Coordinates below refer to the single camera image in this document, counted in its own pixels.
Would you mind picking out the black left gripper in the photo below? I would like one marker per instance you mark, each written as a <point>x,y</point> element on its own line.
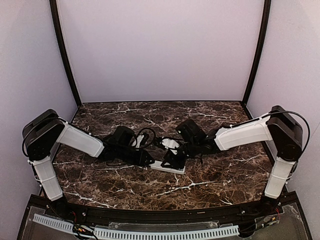
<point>136,157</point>

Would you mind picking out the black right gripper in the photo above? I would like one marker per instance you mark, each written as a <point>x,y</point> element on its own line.
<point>179,155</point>

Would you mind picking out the white remote control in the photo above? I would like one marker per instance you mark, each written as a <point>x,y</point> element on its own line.
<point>157,165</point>

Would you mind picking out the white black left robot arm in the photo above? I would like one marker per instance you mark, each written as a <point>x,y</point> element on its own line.
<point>48,129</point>

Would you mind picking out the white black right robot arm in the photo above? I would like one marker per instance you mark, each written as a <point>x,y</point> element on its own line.
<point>278,126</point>

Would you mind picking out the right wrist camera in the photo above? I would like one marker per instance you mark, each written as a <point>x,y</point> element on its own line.
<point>166,143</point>

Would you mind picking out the white slotted cable duct centre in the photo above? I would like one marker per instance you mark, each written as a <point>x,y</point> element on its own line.
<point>205,234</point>

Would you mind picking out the white slotted cable duct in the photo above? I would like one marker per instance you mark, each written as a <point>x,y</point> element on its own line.
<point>205,234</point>
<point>53,223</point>

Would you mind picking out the black front rail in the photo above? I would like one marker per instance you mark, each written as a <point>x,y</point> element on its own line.
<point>226,214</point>

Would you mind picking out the white slotted cable duct left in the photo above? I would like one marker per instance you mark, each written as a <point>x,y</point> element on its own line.
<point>53,223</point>

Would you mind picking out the black left frame post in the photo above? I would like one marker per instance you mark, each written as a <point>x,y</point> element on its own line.
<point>63,51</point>

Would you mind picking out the black frame post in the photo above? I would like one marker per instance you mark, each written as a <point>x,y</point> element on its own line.
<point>63,51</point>
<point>258,51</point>

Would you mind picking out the black right frame post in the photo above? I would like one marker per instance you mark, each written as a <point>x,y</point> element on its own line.
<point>258,51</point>

